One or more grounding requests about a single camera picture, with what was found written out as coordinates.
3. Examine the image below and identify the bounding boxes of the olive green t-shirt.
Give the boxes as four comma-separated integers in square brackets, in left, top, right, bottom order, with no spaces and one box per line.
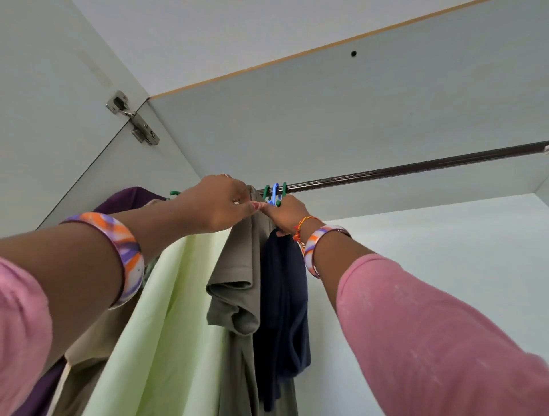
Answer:
[205,208,300,416]

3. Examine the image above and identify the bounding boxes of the person's right hand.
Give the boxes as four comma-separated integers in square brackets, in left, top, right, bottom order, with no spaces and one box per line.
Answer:
[260,194,312,239]

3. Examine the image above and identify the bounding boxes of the striped orange purple bangle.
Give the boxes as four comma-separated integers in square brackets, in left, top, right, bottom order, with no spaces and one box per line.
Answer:
[60,211,147,310]

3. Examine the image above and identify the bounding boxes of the light yellow shirt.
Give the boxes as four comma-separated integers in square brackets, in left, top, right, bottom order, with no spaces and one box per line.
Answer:
[81,227,234,416]

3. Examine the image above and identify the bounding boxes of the person's left hand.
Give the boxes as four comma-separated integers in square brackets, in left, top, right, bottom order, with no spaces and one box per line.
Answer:
[169,174,261,236]

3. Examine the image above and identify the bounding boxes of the navy blue shorts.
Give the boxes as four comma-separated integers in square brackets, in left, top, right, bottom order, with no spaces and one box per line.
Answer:
[252,226,312,414]

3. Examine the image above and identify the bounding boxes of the person's left forearm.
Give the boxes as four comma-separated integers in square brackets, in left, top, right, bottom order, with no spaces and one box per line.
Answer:
[0,201,194,374]

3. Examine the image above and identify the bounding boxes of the beige garment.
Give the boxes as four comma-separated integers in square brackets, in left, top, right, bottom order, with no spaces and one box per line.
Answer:
[50,257,160,416]

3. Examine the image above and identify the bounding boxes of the striped white purple bangle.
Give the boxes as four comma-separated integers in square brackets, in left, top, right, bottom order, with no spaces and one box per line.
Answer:
[302,225,353,281]

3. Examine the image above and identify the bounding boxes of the purple tree-print t-shirt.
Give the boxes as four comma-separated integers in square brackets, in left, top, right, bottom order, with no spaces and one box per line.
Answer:
[10,186,169,416]

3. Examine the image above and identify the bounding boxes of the dark metal wardrobe rod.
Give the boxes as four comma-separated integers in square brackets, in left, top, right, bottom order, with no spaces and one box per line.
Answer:
[256,139,549,195]

